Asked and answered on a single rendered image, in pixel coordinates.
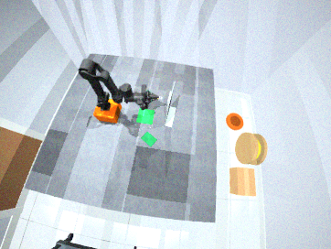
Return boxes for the grey panel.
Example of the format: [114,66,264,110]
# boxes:
[165,84,176,127]

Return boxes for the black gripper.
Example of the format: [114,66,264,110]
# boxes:
[133,84,159,109]

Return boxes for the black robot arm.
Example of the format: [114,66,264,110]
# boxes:
[78,59,146,111]

